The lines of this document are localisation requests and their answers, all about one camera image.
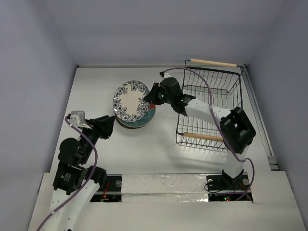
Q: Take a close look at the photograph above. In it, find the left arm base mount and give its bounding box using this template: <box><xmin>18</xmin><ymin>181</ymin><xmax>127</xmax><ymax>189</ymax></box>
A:
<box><xmin>90</xmin><ymin>175</ymin><xmax>122</xmax><ymax>203</ymax></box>

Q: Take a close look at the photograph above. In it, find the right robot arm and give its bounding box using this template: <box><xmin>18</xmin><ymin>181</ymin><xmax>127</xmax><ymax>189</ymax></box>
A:
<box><xmin>143</xmin><ymin>77</ymin><xmax>256</xmax><ymax>189</ymax></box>

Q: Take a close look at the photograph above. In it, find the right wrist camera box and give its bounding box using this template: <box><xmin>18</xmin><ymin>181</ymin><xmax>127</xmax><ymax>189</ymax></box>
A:
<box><xmin>159</xmin><ymin>72</ymin><xmax>171</xmax><ymax>78</ymax></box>

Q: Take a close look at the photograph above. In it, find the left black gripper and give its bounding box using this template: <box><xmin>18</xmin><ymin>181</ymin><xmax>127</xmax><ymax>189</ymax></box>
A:
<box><xmin>80</xmin><ymin>114</ymin><xmax>116</xmax><ymax>162</ymax></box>

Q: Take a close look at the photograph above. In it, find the dark teal blossom plate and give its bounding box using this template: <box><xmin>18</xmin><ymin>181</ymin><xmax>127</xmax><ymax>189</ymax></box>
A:
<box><xmin>115</xmin><ymin>116</ymin><xmax>151</xmax><ymax>127</ymax></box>

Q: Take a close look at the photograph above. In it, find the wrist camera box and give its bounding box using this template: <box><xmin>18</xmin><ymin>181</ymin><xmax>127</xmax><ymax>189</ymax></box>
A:
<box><xmin>69</xmin><ymin>111</ymin><xmax>86</xmax><ymax>128</ymax></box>
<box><xmin>159</xmin><ymin>72</ymin><xmax>171</xmax><ymax>78</ymax></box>

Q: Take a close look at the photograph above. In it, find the grey tree pattern plate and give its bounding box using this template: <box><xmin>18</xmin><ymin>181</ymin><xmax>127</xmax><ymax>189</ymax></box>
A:
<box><xmin>113</xmin><ymin>80</ymin><xmax>150</xmax><ymax>123</ymax></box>

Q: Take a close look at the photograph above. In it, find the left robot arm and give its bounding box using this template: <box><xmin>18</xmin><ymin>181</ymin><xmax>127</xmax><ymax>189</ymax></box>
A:
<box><xmin>42</xmin><ymin>111</ymin><xmax>115</xmax><ymax>231</ymax></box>

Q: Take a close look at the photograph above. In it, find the red and teal plate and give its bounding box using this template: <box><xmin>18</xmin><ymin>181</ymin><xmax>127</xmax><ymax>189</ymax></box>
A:
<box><xmin>115</xmin><ymin>103</ymin><xmax>156</xmax><ymax>128</ymax></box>

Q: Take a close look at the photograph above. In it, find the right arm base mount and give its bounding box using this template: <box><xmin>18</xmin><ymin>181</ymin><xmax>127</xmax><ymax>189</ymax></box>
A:
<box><xmin>204</xmin><ymin>174</ymin><xmax>253</xmax><ymax>202</ymax></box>

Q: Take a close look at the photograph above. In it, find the silver foil strip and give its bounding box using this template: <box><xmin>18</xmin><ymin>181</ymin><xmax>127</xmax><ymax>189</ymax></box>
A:
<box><xmin>121</xmin><ymin>174</ymin><xmax>208</xmax><ymax>203</ymax></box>

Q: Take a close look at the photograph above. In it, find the black wire dish rack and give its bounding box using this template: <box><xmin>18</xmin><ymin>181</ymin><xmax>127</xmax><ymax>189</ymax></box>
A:
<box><xmin>176</xmin><ymin>59</ymin><xmax>243</xmax><ymax>151</ymax></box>

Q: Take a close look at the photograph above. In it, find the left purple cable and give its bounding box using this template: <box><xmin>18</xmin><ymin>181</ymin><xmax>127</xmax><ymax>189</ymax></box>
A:
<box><xmin>36</xmin><ymin>115</ymin><xmax>99</xmax><ymax>231</ymax></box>

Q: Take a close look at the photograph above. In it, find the aluminium rail right side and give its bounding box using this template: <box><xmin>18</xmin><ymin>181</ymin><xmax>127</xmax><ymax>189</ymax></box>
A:
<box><xmin>241</xmin><ymin>64</ymin><xmax>280</xmax><ymax>171</ymax></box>

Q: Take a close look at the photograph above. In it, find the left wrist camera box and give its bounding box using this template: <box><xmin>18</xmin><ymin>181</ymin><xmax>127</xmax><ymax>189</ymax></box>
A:
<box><xmin>69</xmin><ymin>111</ymin><xmax>86</xmax><ymax>128</ymax></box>

